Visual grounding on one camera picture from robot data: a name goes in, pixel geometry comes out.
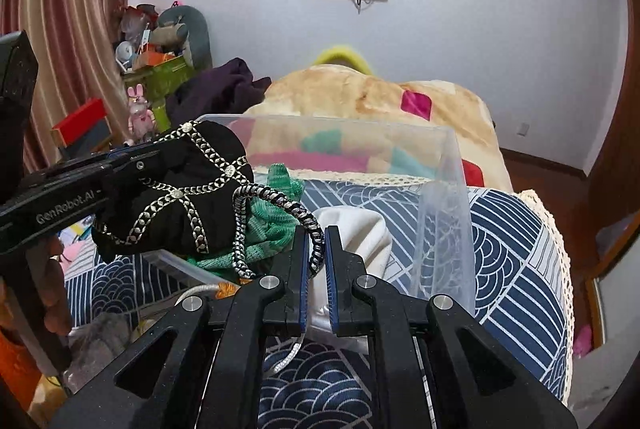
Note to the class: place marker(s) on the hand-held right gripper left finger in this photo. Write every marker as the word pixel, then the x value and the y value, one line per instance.
pixel 301 281

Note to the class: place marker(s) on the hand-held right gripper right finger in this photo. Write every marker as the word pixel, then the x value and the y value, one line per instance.
pixel 331 281

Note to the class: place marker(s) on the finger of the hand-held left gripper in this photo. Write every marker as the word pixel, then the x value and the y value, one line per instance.
pixel 142 165

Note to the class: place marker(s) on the clear plastic storage box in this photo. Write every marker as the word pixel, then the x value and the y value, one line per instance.
pixel 450 229

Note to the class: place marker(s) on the person's left hand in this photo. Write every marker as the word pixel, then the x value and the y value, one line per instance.
pixel 56 289

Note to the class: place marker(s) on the pink bunny toy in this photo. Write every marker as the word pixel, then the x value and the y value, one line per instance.
pixel 140 114

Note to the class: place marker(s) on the white cloth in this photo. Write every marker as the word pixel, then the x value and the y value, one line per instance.
pixel 357 234

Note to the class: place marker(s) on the green knitted cloth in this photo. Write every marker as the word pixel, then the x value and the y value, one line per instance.
pixel 265 236

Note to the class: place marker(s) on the red box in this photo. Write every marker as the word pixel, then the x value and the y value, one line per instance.
pixel 80 119

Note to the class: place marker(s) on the green box of clutter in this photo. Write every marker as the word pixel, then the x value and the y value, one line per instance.
pixel 160 84

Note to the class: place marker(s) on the dark purple garment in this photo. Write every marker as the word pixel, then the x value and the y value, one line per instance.
pixel 220 86

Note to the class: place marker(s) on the grey plush dinosaur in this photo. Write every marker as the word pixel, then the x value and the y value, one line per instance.
pixel 192 31

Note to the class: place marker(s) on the grey plush toy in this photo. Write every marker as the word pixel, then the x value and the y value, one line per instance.
pixel 102 341

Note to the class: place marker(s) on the striped pink curtain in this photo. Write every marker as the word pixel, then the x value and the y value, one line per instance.
pixel 65 24

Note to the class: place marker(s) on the blue wave-patterned bedsheet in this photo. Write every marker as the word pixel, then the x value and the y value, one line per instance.
pixel 505 269

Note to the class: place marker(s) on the beige plush blanket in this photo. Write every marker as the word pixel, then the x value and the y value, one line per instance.
pixel 350 94

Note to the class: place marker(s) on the yellow plush item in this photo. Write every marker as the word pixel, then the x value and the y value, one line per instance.
pixel 345 54

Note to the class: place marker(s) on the pink slipper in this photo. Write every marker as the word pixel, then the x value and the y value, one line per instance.
pixel 582 341

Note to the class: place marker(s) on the white wall socket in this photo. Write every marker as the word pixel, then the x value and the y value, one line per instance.
pixel 523 129

